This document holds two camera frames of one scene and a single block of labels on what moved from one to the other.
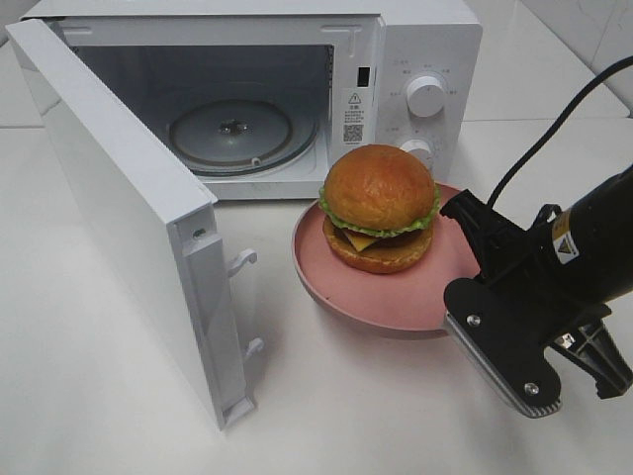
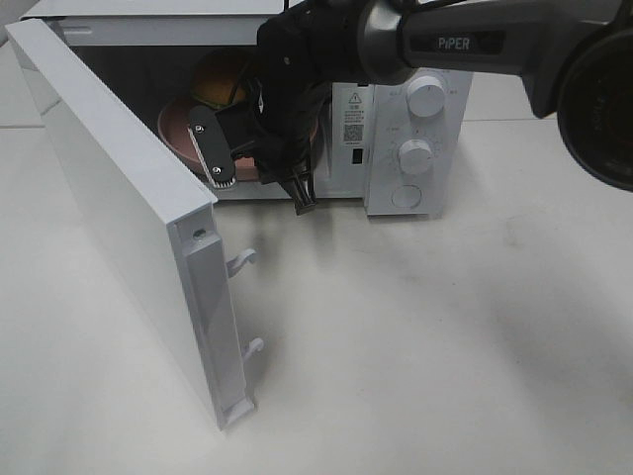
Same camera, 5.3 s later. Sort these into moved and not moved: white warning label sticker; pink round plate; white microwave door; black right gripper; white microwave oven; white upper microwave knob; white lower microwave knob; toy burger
Moved: white microwave oven; pink round plate; toy burger; black right gripper
Not moved: white microwave door; white lower microwave knob; white warning label sticker; white upper microwave knob
